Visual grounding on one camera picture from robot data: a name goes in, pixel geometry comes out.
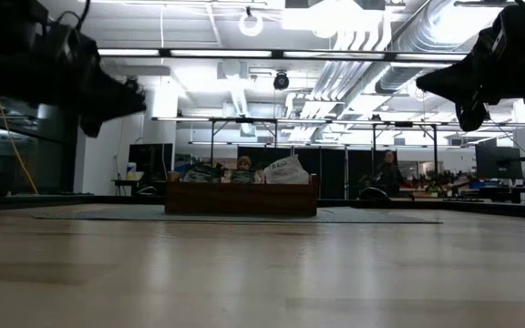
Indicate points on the black computer monitor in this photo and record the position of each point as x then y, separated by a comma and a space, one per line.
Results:
498, 161
153, 159

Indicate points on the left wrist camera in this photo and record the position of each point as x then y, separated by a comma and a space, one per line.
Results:
68, 41

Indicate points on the white plastic tub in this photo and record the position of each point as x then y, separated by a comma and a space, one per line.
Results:
131, 172

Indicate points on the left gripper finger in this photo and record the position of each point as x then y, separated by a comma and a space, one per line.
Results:
91, 125
123, 100

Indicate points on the black ceiling camera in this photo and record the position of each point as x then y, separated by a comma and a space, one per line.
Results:
281, 81

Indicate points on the black office chair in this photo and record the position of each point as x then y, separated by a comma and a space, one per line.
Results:
374, 193

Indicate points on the black background rig frame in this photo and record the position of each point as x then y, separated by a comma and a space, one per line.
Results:
244, 120

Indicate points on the silver ventilation duct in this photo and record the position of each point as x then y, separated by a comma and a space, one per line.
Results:
408, 75

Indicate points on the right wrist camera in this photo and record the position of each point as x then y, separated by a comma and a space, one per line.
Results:
511, 32

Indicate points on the person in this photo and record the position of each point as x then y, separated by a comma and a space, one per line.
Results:
244, 162
389, 175

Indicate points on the round ceiling lamp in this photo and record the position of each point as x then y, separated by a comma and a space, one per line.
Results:
251, 23

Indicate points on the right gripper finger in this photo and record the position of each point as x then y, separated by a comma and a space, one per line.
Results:
447, 82
471, 116

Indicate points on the dark background desk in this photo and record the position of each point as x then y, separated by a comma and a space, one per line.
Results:
126, 181

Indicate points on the brown wooden box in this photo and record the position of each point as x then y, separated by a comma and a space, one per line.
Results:
242, 199

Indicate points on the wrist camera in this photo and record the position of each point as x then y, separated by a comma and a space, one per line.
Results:
511, 32
68, 41

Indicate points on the grey striped mat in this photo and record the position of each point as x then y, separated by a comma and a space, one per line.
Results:
107, 213

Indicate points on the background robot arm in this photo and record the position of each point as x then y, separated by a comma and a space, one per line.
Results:
442, 184

